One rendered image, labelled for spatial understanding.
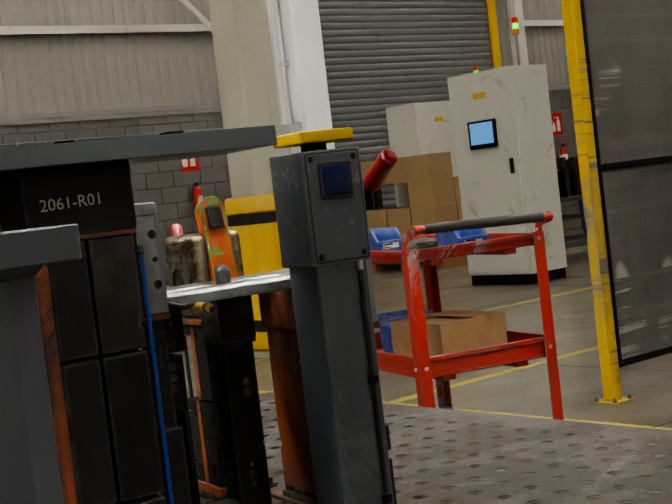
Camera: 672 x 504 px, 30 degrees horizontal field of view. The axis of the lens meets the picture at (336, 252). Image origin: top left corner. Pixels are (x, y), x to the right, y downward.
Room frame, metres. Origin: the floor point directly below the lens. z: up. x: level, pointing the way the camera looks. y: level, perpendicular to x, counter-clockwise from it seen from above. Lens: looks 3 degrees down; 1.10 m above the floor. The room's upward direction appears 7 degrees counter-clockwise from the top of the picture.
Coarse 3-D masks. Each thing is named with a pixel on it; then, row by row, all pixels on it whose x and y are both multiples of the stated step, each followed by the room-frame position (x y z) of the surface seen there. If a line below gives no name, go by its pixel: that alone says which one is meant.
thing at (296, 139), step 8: (336, 128) 1.23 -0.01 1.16; (344, 128) 1.24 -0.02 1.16; (280, 136) 1.25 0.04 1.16; (288, 136) 1.23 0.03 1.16; (296, 136) 1.22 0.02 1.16; (304, 136) 1.21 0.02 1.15; (312, 136) 1.22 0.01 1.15; (320, 136) 1.22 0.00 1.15; (328, 136) 1.23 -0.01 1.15; (336, 136) 1.23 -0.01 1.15; (344, 136) 1.23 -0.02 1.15; (352, 136) 1.24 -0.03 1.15; (280, 144) 1.25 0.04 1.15; (288, 144) 1.23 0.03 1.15; (296, 144) 1.22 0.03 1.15; (304, 144) 1.24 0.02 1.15; (312, 144) 1.24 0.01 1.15; (320, 144) 1.24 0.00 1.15
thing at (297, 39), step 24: (288, 0) 5.40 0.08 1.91; (312, 0) 5.47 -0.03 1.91; (288, 24) 5.41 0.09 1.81; (312, 24) 5.46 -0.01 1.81; (288, 48) 5.42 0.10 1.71; (312, 48) 5.45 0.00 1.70; (288, 72) 5.44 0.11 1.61; (312, 72) 5.44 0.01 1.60; (288, 96) 5.44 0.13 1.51; (312, 96) 5.43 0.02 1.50; (288, 120) 5.43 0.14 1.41; (312, 120) 5.42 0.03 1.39
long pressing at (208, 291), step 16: (272, 272) 1.66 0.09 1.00; (288, 272) 1.62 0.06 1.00; (176, 288) 1.56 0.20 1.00; (192, 288) 1.56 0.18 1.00; (208, 288) 1.45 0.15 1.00; (224, 288) 1.46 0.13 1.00; (240, 288) 1.47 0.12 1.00; (256, 288) 1.48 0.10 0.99; (272, 288) 1.49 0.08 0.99; (288, 288) 1.50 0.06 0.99
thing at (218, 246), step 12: (204, 204) 1.70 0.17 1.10; (216, 204) 1.71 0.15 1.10; (204, 216) 1.70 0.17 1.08; (216, 216) 1.70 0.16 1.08; (204, 228) 1.69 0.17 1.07; (216, 228) 1.70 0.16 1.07; (228, 228) 1.71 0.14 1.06; (204, 240) 1.70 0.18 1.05; (216, 240) 1.70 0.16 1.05; (228, 240) 1.71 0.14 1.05; (216, 252) 1.69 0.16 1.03; (228, 252) 1.70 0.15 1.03; (216, 264) 1.69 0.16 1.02; (228, 264) 1.70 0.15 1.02
